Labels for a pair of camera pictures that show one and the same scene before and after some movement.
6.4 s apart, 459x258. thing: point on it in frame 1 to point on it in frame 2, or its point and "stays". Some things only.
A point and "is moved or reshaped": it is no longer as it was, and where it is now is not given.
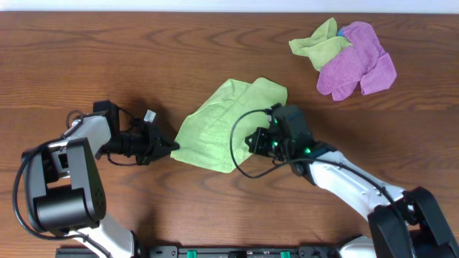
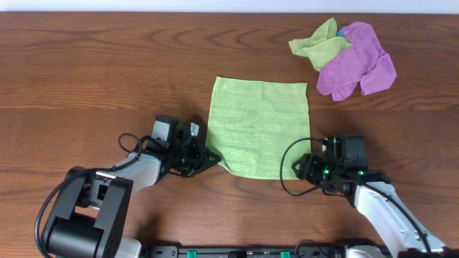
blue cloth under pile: x=340 y=33 stays
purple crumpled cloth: x=364 y=62 stays
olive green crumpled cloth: x=321 y=45 stays
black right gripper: x=260 y=135 to x=308 y=168
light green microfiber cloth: x=204 y=139 is moved or reshaped
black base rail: x=211 y=251 stays
